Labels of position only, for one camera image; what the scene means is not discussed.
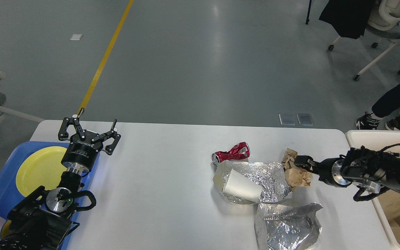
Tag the white office chair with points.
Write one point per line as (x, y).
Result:
(384, 22)

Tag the crushed red soda can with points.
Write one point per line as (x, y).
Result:
(239, 151)

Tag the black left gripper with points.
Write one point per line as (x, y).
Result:
(81, 151)

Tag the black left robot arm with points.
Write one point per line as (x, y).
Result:
(43, 219)

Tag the white paper cup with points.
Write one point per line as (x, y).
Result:
(242, 187)

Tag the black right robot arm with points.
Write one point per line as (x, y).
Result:
(373, 172)

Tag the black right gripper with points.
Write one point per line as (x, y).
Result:
(329, 170)

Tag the yellow plastic plate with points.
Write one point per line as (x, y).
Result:
(42, 168)

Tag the white plastic bin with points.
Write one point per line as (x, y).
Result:
(376, 140)

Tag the right metal floor plate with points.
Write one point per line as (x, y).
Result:
(305, 119)

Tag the dark teal mug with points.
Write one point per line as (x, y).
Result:
(5, 230)

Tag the silver foil bag front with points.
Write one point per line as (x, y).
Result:
(280, 227)

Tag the left metal floor plate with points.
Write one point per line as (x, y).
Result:
(287, 119)

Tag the metal floor plate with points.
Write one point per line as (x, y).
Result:
(305, 119)
(287, 119)

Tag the brown paper ball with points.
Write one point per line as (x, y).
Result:
(294, 176)

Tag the black jacket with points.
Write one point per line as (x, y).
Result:
(349, 18)

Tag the silver foil bag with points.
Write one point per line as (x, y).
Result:
(280, 227)
(270, 176)

